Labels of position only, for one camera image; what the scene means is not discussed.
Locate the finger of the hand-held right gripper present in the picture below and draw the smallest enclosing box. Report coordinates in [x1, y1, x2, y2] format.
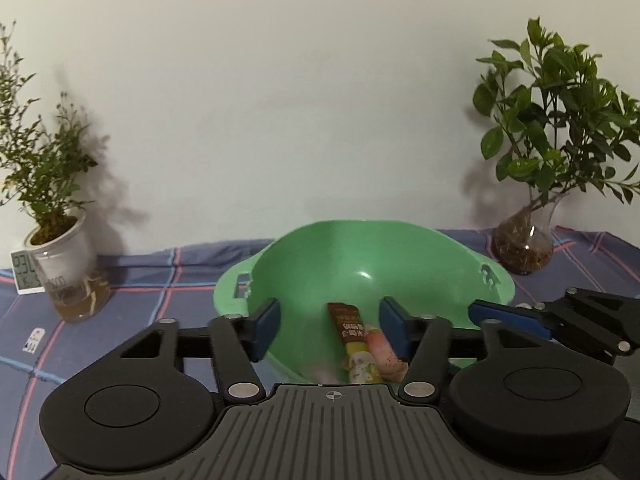
[468, 287, 640, 367]

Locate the brown stick snack packet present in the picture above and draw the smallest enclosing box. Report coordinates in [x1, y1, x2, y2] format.
[327, 302, 381, 384]

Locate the round glass vase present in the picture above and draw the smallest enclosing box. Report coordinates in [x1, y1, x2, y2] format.
[491, 195, 555, 276]

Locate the blue plaid tablecloth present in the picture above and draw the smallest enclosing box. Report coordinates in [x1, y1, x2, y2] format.
[0, 227, 640, 480]

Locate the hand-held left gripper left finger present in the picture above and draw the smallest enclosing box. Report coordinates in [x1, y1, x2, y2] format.
[117, 297, 281, 405]

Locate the thin-leaved green plant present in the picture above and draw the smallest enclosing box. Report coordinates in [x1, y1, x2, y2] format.
[0, 20, 99, 235]

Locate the pink snack packet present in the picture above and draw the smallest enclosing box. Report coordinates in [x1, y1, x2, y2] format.
[364, 323, 409, 384]

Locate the white digital thermometer clock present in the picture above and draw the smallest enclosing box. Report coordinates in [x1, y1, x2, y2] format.
[10, 248, 46, 295]

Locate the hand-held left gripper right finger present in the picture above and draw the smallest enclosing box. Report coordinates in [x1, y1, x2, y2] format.
[378, 297, 551, 406]

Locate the white translucent plant cup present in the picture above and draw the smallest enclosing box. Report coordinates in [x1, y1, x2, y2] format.
[24, 210, 111, 324]

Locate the broad-leaved green plant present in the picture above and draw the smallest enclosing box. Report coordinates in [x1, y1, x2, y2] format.
[472, 16, 640, 212]

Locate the green plastic bowl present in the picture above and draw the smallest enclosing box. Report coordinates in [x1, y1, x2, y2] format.
[213, 218, 516, 387]

